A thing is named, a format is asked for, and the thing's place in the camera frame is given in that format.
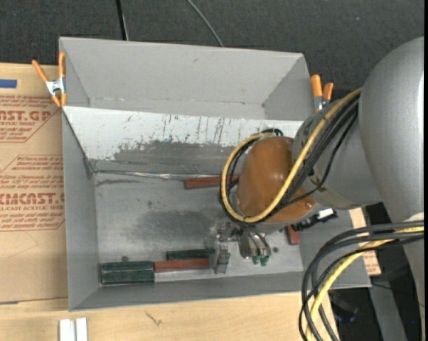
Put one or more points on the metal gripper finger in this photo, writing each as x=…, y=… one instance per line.
x=219, y=236
x=222, y=262

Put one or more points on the dark green flat block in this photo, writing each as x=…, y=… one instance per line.
x=127, y=277
x=189, y=254
x=127, y=266

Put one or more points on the grey metal bin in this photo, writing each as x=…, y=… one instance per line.
x=185, y=222

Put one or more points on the red-brown flat block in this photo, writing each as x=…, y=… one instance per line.
x=180, y=265
x=203, y=182
x=293, y=236

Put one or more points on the brown cardboard board, red print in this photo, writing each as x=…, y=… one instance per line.
x=25, y=247

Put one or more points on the black cylinder on white bracket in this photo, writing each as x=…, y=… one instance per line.
x=311, y=222

